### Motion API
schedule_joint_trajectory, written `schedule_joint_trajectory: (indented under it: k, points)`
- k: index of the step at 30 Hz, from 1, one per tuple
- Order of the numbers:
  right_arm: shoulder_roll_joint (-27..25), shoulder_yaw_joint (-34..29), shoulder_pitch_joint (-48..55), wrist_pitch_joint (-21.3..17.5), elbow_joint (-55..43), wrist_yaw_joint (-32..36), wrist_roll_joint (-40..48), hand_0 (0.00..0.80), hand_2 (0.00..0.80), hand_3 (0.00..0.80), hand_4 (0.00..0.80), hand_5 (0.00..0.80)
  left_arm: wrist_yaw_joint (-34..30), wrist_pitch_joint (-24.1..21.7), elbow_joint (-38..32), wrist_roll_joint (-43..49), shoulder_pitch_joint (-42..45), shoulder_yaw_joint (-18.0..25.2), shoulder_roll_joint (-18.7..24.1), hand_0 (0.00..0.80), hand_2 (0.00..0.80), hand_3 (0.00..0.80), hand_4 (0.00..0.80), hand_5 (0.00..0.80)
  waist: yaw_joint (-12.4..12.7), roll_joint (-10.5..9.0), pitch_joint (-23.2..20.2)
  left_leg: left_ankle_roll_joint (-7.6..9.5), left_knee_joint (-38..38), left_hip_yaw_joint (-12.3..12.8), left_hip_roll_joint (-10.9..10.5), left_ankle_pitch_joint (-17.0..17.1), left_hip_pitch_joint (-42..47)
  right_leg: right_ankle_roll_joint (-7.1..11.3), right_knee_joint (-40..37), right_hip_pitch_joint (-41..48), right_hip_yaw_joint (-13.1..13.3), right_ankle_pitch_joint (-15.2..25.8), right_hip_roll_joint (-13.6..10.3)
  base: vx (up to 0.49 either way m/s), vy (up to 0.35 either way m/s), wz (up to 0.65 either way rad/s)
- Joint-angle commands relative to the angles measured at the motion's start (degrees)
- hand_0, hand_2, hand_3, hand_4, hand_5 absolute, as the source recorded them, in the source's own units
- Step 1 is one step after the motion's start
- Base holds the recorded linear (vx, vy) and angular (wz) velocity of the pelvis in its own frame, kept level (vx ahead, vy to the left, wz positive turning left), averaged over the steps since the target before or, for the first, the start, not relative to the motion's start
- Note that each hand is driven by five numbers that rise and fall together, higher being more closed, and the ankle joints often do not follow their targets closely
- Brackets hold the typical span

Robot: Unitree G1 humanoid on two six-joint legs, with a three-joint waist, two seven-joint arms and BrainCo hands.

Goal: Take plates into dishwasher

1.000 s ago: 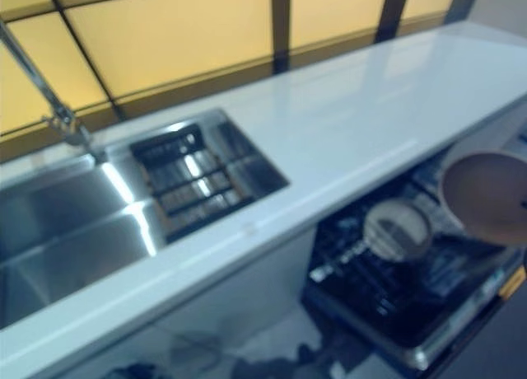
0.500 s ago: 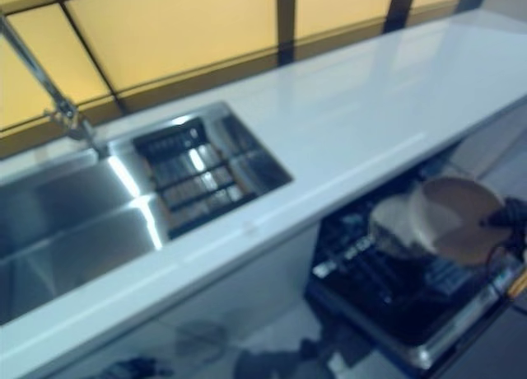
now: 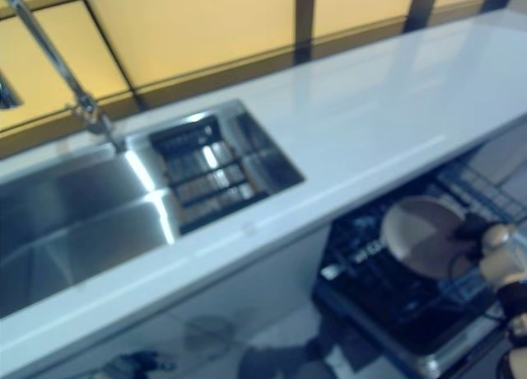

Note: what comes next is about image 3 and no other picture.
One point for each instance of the cream round plate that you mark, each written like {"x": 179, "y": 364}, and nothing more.
{"x": 420, "y": 235}

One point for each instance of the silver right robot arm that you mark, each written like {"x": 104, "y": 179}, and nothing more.
{"x": 500, "y": 251}

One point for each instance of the black dish drying rack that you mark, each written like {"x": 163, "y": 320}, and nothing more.
{"x": 206, "y": 177}

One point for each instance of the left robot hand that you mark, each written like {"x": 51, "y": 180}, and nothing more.
{"x": 136, "y": 366}

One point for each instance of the white glossy cabinet door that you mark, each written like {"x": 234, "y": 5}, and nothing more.
{"x": 288, "y": 272}

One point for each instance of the chrome gooseneck kitchen faucet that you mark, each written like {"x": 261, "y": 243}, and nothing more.
{"x": 53, "y": 53}

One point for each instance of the stainless steel sink basin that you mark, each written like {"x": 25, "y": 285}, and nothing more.
{"x": 82, "y": 214}

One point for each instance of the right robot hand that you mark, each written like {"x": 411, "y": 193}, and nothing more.
{"x": 471, "y": 239}

